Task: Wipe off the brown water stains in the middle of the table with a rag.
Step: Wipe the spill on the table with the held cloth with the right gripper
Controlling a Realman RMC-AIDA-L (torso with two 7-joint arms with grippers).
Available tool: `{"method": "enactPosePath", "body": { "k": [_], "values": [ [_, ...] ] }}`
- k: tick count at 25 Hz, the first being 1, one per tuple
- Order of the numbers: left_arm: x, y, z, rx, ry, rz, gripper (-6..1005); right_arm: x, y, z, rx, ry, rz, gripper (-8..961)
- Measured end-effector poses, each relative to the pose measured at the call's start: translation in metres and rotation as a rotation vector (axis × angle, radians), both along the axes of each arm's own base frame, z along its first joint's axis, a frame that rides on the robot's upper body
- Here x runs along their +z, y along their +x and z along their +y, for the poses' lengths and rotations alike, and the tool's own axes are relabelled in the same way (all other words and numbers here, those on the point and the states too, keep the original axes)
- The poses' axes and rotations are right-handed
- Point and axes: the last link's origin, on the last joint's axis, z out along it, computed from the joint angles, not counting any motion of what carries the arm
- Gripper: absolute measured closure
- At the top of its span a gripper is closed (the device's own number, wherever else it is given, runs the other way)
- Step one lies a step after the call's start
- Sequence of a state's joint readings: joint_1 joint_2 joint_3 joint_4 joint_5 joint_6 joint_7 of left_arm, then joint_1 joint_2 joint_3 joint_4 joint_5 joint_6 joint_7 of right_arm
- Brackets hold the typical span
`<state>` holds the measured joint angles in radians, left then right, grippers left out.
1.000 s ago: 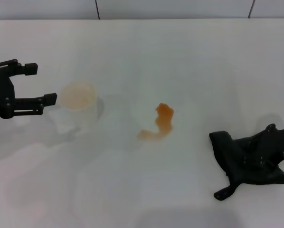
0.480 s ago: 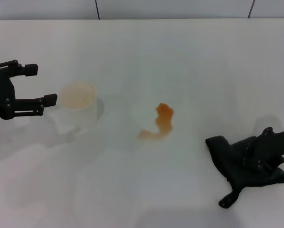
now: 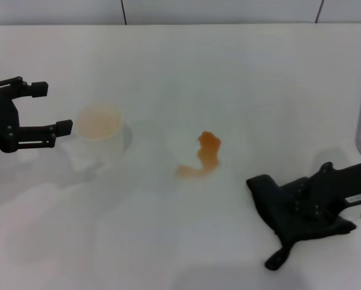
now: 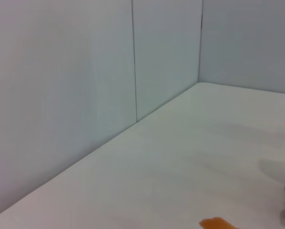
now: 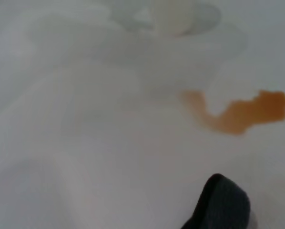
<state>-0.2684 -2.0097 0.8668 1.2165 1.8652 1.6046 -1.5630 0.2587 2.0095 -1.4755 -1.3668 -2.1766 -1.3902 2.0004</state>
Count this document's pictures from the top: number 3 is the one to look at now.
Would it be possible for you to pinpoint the dark blue rag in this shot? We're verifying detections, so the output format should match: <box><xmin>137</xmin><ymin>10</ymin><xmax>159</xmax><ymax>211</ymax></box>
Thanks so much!
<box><xmin>246</xmin><ymin>174</ymin><xmax>357</xmax><ymax>271</ymax></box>

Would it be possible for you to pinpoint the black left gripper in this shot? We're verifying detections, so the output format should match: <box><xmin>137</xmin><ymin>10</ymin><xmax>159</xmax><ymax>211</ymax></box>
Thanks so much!
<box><xmin>0</xmin><ymin>76</ymin><xmax>74</xmax><ymax>153</ymax></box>

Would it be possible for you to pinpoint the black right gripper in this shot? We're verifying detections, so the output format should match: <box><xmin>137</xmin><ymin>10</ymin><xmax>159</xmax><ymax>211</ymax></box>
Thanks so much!
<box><xmin>281</xmin><ymin>159</ymin><xmax>361</xmax><ymax>223</ymax></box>

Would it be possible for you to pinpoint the white paper cup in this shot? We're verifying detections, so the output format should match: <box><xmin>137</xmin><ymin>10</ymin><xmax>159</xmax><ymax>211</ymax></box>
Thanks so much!
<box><xmin>74</xmin><ymin>103</ymin><xmax>133</xmax><ymax>161</ymax></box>

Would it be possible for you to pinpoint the brown water stain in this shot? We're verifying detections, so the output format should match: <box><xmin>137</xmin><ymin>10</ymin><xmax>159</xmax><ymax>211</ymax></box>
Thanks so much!
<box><xmin>173</xmin><ymin>130</ymin><xmax>222</xmax><ymax>179</ymax></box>

